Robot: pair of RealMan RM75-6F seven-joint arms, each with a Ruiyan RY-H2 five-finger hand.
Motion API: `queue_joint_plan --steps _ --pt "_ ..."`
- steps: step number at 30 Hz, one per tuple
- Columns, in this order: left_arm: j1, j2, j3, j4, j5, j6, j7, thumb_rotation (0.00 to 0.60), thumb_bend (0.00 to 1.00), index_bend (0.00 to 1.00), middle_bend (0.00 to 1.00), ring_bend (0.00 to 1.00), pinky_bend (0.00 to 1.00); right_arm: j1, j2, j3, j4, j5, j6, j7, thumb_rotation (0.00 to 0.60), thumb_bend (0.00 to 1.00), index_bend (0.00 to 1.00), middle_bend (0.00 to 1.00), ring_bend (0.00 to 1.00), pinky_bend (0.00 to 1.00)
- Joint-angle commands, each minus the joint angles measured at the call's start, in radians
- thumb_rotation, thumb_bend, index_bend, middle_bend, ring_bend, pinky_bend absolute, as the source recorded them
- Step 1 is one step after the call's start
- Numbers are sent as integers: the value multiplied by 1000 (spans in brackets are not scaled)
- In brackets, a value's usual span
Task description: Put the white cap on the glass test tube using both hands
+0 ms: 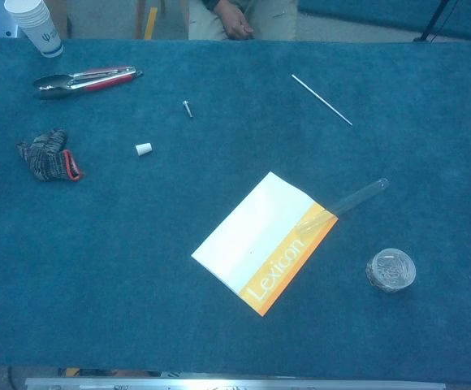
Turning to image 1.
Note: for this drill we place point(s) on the white test tube cap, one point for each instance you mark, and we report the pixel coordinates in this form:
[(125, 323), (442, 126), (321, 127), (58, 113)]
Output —
[(144, 149)]

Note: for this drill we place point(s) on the clear glass test tube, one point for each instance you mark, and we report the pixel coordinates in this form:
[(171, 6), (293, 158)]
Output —
[(357, 198)]

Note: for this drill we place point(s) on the white orange Lexicon book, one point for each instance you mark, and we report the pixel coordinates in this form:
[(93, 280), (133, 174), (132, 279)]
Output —
[(256, 239)]

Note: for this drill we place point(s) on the small metal bolt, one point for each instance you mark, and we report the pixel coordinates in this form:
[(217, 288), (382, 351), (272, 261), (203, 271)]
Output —
[(187, 107)]

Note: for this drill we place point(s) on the blue carpet table cover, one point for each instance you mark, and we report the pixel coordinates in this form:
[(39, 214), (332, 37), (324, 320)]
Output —
[(138, 243)]

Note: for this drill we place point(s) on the thin metal rod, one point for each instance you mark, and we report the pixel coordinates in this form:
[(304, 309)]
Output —
[(322, 99)]

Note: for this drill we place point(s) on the round clear paperclip container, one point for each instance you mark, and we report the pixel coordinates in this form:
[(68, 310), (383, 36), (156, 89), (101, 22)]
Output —
[(390, 270)]

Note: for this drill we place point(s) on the seated person in beige trousers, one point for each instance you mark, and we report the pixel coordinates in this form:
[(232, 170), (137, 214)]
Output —
[(260, 20)]

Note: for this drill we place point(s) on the red steel kitchen tongs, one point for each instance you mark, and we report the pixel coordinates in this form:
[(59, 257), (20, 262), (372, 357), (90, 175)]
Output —
[(97, 83)]

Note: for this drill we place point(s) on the grey knit work glove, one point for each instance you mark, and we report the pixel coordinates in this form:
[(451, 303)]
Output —
[(48, 158)]

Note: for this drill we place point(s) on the stack of white paper cups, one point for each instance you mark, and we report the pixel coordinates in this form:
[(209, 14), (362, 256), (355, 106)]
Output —
[(40, 28)]

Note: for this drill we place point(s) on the black tripod stand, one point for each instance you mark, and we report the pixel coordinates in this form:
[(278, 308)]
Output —
[(434, 20)]

